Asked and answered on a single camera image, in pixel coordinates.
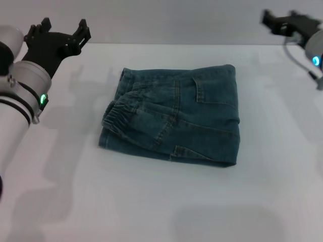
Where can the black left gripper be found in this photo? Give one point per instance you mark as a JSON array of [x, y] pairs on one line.
[[48, 50]]

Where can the blue denim shorts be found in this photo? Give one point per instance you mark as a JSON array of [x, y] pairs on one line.
[[176, 116]]

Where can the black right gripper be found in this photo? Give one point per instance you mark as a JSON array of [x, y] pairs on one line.
[[295, 26]]

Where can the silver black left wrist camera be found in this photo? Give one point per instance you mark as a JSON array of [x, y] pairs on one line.
[[8, 50]]

